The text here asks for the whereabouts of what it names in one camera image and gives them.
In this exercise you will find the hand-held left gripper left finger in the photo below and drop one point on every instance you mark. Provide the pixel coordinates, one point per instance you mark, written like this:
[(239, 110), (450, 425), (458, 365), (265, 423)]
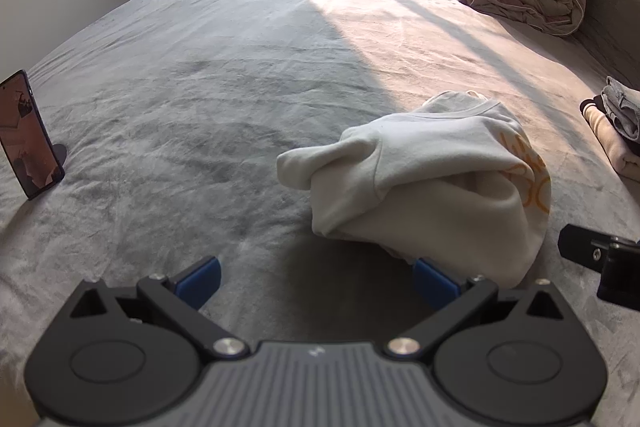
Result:
[(200, 281)]

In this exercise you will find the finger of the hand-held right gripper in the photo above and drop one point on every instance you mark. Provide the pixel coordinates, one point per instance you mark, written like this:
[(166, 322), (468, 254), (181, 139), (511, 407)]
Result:
[(580, 242)]

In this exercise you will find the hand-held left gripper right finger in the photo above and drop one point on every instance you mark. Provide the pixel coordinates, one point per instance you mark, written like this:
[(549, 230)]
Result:
[(434, 283)]

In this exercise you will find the white printed sweatshirt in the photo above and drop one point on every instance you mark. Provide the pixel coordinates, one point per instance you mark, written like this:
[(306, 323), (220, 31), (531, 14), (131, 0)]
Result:
[(425, 167)]

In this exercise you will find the folded beige garment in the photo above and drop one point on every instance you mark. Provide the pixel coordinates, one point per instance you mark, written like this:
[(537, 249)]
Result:
[(620, 154)]

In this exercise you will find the folded black garment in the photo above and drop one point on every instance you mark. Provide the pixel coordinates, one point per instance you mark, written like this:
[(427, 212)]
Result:
[(590, 108)]

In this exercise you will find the folded grey sweater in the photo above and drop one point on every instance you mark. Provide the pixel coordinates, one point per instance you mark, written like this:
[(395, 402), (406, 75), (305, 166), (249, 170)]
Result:
[(625, 107)]

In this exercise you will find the grey bed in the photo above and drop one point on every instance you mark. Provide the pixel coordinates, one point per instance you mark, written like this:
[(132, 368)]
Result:
[(200, 57)]

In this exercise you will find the black smartphone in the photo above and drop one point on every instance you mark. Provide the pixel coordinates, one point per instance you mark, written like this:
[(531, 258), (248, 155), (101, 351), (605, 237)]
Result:
[(25, 132)]

